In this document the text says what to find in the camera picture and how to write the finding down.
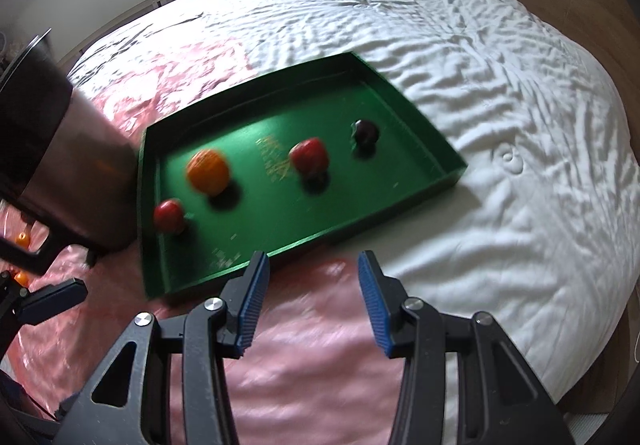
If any small orange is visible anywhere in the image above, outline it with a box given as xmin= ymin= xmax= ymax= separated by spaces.
xmin=14 ymin=272 xmax=30 ymax=288

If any smooth orange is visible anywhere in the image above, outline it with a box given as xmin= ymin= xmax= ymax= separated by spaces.
xmin=15 ymin=231 xmax=32 ymax=250

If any red apple with stem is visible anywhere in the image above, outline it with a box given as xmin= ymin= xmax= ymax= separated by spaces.
xmin=153 ymin=198 xmax=186 ymax=234

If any large textured orange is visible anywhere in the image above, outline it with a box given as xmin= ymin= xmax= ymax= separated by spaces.
xmin=186 ymin=149 xmax=231 ymax=197

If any dark plum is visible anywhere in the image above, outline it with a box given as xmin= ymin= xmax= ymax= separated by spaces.
xmin=352 ymin=119 xmax=380 ymax=148

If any dark red apple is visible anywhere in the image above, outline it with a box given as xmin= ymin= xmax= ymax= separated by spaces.
xmin=288 ymin=137 xmax=330 ymax=177

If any pink plastic sheet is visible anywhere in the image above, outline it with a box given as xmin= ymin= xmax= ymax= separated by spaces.
xmin=0 ymin=44 xmax=452 ymax=445

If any green tray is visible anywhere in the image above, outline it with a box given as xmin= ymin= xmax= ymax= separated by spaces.
xmin=138 ymin=53 xmax=466 ymax=299

